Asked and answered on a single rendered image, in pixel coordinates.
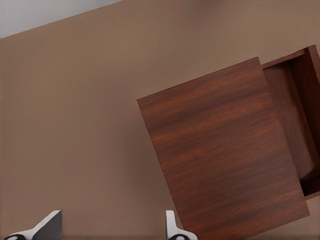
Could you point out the dark wooden cabinet box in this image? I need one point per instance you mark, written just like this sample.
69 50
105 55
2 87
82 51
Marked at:
222 147

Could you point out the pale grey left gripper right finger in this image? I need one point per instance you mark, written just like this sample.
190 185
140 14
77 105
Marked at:
172 226

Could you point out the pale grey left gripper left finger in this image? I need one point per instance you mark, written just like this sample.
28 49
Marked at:
47 225

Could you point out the dark wooden drawer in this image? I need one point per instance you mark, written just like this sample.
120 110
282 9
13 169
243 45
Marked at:
295 105

